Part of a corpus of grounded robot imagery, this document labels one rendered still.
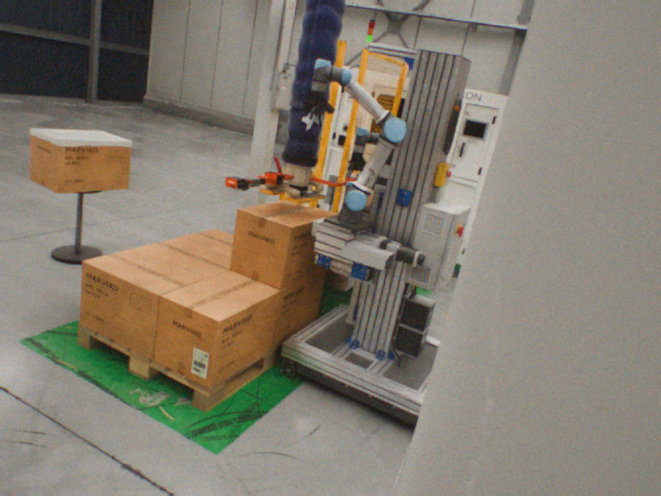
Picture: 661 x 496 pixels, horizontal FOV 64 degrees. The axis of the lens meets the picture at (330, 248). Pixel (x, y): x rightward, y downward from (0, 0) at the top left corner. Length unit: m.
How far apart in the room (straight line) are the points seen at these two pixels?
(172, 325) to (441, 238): 1.53
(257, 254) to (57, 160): 1.80
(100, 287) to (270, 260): 0.98
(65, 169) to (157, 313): 1.75
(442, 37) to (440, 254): 9.96
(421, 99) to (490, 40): 9.45
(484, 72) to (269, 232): 9.68
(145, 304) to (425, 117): 1.84
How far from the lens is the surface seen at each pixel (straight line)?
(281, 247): 3.11
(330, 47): 3.20
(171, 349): 3.01
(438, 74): 2.99
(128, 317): 3.17
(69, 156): 4.38
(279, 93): 4.67
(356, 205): 2.83
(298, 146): 3.22
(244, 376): 3.28
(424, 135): 2.99
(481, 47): 12.43
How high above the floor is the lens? 1.78
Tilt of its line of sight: 17 degrees down
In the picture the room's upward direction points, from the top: 11 degrees clockwise
